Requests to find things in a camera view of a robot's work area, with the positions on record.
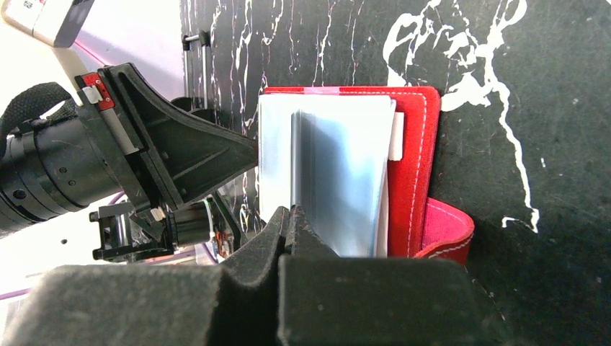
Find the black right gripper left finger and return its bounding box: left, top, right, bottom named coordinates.
left=4, top=207, right=290, bottom=345

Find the red leather card holder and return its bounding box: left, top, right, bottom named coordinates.
left=264, top=86, right=474, bottom=265

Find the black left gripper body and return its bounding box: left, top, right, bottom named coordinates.
left=1, top=71, right=241, bottom=262

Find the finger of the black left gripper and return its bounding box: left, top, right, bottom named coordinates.
left=102, top=63, right=258, bottom=210

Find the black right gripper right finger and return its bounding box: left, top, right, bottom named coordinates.
left=278, top=205, right=494, bottom=345

